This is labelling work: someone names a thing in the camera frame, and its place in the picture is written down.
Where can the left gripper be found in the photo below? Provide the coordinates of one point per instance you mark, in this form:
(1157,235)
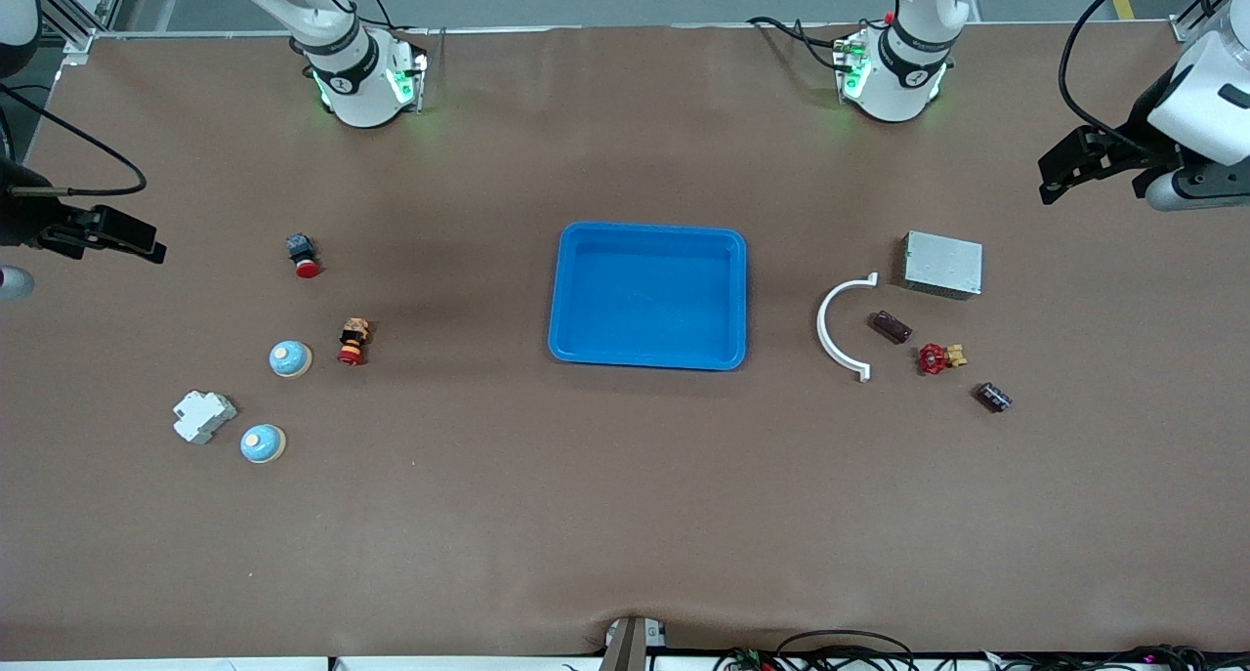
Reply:
(1139,126)

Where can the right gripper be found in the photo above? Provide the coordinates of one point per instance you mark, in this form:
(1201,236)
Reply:
(21,214)

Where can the light blue call bell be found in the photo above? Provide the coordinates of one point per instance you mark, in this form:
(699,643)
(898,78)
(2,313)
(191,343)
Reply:
(260,443)
(286,358)

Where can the small black connector block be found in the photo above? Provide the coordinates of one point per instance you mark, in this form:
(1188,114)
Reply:
(994,398)

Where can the brown cylindrical capacitor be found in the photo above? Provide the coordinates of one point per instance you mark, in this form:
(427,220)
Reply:
(893,327)

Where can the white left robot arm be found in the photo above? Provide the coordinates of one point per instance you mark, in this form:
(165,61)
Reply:
(894,75)

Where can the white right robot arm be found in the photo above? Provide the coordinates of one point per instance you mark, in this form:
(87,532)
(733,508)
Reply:
(356,85)

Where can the white circuit breaker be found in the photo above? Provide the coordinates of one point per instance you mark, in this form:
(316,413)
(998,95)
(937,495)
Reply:
(203,417)

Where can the grey metal box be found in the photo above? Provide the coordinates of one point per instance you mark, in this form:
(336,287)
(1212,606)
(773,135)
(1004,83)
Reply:
(942,264)

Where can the red button with black base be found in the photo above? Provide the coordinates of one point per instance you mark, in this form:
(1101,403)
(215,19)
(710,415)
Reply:
(305,259)

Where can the red and yellow push button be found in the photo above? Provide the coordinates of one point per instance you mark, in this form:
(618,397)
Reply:
(353,342)

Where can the white curved pipe clamp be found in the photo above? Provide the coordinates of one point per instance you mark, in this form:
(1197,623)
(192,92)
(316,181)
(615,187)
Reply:
(821,326)

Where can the blue plastic tray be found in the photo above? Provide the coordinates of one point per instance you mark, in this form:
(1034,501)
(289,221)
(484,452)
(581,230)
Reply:
(649,295)

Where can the aluminium frame profile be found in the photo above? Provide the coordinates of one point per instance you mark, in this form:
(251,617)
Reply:
(1185,31)
(78,41)

